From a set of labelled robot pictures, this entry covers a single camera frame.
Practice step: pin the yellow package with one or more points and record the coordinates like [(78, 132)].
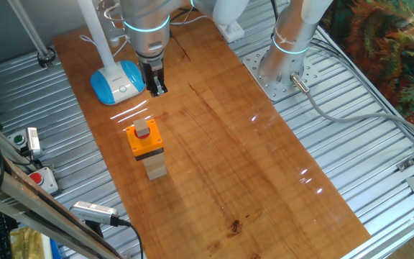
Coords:
[(25, 244)]

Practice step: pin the green button switch box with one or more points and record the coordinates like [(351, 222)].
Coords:
[(33, 141)]

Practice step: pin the tall wooden block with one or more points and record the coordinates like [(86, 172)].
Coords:
[(155, 167)]

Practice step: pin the small metal bracket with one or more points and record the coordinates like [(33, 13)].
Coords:
[(405, 164)]

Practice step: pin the small wooden block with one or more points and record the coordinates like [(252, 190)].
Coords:
[(141, 127)]

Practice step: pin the grey box with red button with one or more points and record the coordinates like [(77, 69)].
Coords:
[(43, 180)]

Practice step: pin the aluminium frame beam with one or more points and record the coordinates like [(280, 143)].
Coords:
[(31, 216)]

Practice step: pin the orange box with red button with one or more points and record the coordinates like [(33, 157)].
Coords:
[(149, 144)]

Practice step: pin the silver camera with black stand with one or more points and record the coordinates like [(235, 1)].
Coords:
[(92, 212)]

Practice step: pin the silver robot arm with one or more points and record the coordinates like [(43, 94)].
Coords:
[(289, 36)]

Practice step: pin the white power strip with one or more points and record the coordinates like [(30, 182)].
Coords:
[(233, 31)]

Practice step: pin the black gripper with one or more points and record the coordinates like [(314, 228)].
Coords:
[(151, 68)]

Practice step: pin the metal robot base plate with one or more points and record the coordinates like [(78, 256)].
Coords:
[(275, 93)]

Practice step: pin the metal pole with black foot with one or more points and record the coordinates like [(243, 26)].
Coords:
[(31, 34)]

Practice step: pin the colourful painted cloth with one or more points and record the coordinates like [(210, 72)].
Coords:
[(386, 46)]

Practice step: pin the brown wooden board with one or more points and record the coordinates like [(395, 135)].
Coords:
[(235, 162)]

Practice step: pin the grey box with green button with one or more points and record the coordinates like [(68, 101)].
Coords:
[(17, 139)]

